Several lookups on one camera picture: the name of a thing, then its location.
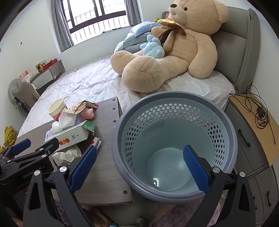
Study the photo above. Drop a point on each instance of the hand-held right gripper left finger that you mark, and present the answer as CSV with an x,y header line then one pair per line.
x,y
84,168

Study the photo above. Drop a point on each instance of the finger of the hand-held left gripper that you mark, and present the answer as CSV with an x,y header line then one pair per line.
x,y
51,145
21,145

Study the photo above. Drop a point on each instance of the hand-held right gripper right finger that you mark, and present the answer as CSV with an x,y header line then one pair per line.
x,y
196,170

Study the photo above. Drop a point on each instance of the white and green carton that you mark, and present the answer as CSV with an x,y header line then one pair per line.
x,y
74,135

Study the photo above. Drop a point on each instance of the knotted white cloth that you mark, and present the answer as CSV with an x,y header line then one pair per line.
x,y
65,120

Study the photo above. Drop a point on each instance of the grey perforated plastic basket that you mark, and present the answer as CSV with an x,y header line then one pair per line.
x,y
165,139

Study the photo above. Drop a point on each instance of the yellow cloth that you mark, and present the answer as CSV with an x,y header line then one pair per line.
x,y
9,135

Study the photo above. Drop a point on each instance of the crumpled white tissue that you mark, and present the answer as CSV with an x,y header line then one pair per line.
x,y
67,152

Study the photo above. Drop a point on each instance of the red and white paper cup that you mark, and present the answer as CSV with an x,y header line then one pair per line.
x,y
55,109

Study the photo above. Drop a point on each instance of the beige printed snack wrapper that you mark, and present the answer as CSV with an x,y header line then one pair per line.
x,y
76,107

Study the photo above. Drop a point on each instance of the pink rubber toy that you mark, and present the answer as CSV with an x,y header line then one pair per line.
x,y
88,113

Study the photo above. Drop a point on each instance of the grey nightstand with wooden top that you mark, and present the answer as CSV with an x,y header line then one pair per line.
x,y
246,157

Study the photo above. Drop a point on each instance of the grey chair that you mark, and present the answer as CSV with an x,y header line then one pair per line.
x,y
21,91

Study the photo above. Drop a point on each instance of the white plastic bag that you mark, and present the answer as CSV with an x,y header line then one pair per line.
x,y
26,77

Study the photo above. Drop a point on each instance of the grey storage bench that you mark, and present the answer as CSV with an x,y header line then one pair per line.
x,y
48,75

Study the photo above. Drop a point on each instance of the bed with white sheet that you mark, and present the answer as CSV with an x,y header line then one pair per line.
x,y
91,80

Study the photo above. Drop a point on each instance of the red printed box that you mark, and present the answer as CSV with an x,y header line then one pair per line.
x,y
46,64

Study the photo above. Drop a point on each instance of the grey curtain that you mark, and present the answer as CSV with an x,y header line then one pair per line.
x,y
133,8
62,26

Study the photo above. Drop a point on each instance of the large beige teddy bear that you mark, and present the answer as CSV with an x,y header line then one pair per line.
x,y
191,50

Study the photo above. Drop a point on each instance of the folded blue quilt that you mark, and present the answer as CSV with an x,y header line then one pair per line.
x,y
128,42

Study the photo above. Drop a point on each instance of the small blue plush toy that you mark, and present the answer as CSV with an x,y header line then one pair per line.
x,y
152,49

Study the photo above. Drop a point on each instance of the grey padded headboard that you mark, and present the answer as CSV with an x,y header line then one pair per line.
x,y
235,43

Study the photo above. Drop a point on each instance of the barred window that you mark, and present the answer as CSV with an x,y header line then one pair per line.
x,y
98,19

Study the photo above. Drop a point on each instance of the blue printed pillow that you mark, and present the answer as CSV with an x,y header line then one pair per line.
x,y
143,28

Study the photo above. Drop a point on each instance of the yellow plush toy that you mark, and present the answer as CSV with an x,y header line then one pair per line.
x,y
165,21

